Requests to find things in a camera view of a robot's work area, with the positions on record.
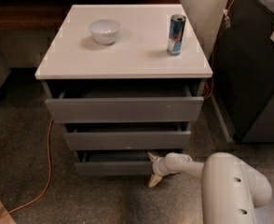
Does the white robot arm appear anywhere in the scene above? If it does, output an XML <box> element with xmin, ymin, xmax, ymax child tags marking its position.
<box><xmin>148</xmin><ymin>152</ymin><xmax>272</xmax><ymax>224</ymax></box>

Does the white bowl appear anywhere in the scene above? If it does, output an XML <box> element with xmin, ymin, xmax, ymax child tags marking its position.
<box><xmin>89</xmin><ymin>20</ymin><xmax>121</xmax><ymax>45</ymax></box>

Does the grey top drawer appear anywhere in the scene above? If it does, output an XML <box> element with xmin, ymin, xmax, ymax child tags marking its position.
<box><xmin>46</xmin><ymin>86</ymin><xmax>203</xmax><ymax>123</ymax></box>

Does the orange extension cable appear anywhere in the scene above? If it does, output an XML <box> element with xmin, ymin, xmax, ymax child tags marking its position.
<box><xmin>0</xmin><ymin>0</ymin><xmax>274</xmax><ymax>224</ymax></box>

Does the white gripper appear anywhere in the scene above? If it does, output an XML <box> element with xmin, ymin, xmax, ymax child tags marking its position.
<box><xmin>147</xmin><ymin>152</ymin><xmax>168</xmax><ymax>188</ymax></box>

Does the grey drawer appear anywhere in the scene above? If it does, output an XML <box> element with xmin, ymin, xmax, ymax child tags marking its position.
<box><xmin>63</xmin><ymin>122</ymin><xmax>191</xmax><ymax>150</ymax></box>
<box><xmin>75</xmin><ymin>150</ymin><xmax>153</xmax><ymax>175</ymax></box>
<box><xmin>46</xmin><ymin>86</ymin><xmax>203</xmax><ymax>123</ymax></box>

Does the brown wooden counter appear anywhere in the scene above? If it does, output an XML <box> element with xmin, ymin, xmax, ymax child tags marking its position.
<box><xmin>0</xmin><ymin>0</ymin><xmax>180</xmax><ymax>31</ymax></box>

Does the dark grey cabinet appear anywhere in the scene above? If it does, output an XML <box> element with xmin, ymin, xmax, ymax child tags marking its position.
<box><xmin>213</xmin><ymin>0</ymin><xmax>274</xmax><ymax>143</ymax></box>

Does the grey cabinet with white top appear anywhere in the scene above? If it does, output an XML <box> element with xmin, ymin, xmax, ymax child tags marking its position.
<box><xmin>34</xmin><ymin>4</ymin><xmax>213</xmax><ymax>161</ymax></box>

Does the grey middle drawer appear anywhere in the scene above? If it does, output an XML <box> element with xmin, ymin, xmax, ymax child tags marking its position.
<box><xmin>63</xmin><ymin>122</ymin><xmax>191</xmax><ymax>150</ymax></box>

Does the grey bottom drawer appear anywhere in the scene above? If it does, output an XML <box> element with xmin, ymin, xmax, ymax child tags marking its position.
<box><xmin>75</xmin><ymin>150</ymin><xmax>153</xmax><ymax>175</ymax></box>

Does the blue silver redbull can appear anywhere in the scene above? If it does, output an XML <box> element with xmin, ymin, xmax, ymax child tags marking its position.
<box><xmin>167</xmin><ymin>14</ymin><xmax>186</xmax><ymax>56</ymax></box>

